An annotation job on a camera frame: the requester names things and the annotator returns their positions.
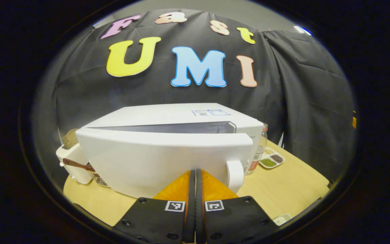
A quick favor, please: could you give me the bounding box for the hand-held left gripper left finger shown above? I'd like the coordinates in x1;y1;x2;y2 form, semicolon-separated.
112;169;196;244

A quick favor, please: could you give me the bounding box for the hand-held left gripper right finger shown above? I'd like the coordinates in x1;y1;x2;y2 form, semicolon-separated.
196;169;280;244

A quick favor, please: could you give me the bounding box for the white microwave oven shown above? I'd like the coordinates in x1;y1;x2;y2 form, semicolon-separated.
75;103;265;199

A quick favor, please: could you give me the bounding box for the black backdrop cloth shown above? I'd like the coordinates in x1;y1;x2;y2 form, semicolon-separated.
32;8;357;183

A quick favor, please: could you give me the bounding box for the pale green square plate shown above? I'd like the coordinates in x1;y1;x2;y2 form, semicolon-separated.
272;213;293;226

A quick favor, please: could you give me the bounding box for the clear plastic bottle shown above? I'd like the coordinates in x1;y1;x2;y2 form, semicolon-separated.
247;123;269;176

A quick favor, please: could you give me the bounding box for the white divided bean dish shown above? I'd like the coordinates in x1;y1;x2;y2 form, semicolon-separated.
259;147;286;169

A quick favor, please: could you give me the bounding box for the brown wooden spoon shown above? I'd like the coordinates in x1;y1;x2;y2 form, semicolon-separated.
62;158;96;172

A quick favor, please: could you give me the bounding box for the white toaster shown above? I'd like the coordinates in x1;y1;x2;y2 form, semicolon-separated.
56;142;94;185

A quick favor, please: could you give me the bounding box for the brown bread slice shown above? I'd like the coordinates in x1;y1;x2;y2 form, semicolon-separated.
61;128;80;150

